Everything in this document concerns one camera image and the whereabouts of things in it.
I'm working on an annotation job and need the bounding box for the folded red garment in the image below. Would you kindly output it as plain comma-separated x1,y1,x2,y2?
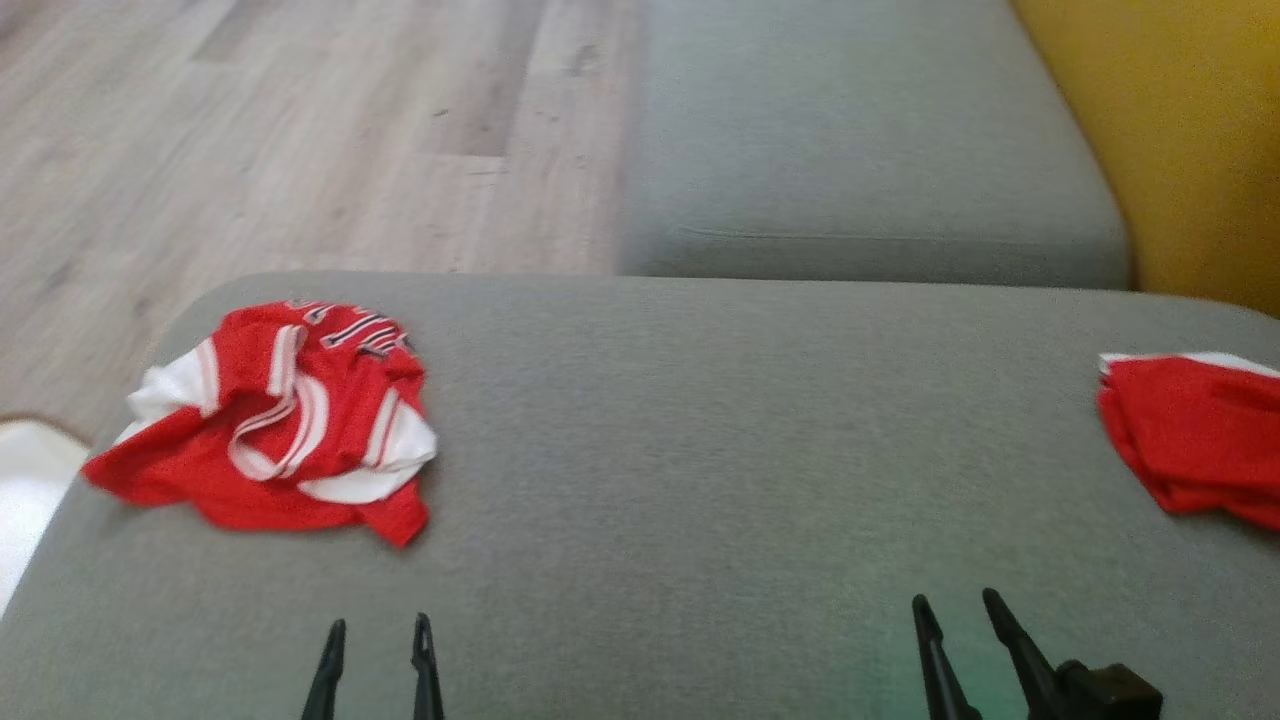
1096,351,1280,532

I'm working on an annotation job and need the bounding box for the yellow upholstered backrest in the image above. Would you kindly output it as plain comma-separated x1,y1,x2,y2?
1008,0,1280,319

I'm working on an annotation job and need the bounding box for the red white basketball jersey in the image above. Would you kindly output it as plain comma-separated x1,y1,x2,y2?
82,299,439,549

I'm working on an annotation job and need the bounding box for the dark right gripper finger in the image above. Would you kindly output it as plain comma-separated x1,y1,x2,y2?
911,595,984,720
981,588,1067,720

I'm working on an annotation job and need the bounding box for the grey sofa seat cushion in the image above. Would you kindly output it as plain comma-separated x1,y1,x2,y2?
614,0,1133,292

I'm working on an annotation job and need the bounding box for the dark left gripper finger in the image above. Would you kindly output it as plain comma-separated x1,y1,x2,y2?
411,613,447,720
301,619,347,720

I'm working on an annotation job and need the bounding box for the large grey sofa cushion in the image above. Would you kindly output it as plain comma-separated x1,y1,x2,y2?
0,270,1280,720

